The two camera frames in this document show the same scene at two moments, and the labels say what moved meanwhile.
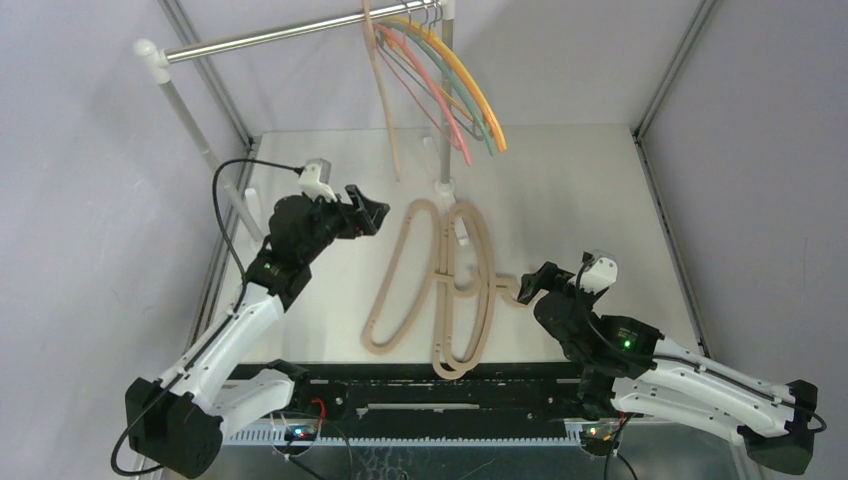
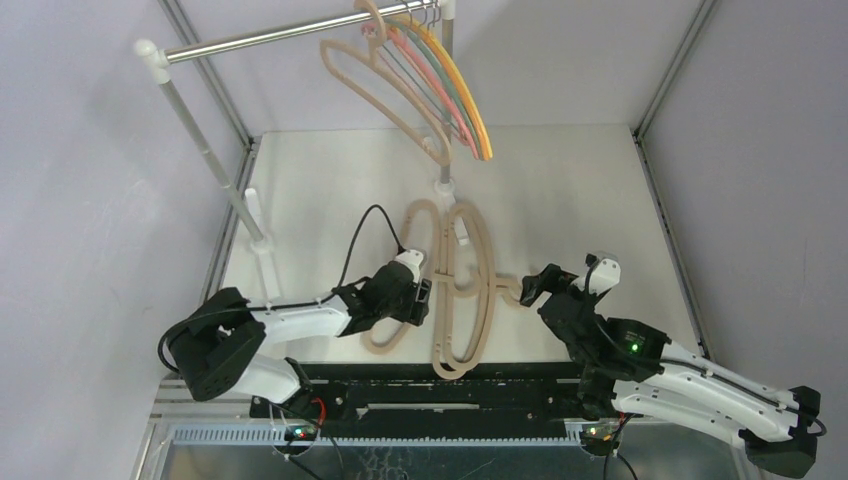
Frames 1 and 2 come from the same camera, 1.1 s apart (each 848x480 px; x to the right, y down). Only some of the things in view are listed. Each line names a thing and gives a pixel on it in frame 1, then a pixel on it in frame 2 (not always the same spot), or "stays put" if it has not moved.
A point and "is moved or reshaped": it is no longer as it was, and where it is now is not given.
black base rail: x=515 y=395 stays put
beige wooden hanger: x=477 y=219 stays put
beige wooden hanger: x=370 y=22 is moved or reshaped
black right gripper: x=553 y=279 stays put
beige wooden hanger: x=508 y=288 stays put
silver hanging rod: x=300 y=32 stays put
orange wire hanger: x=437 y=40 is moved or reshaped
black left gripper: x=376 y=212 → x=415 y=311
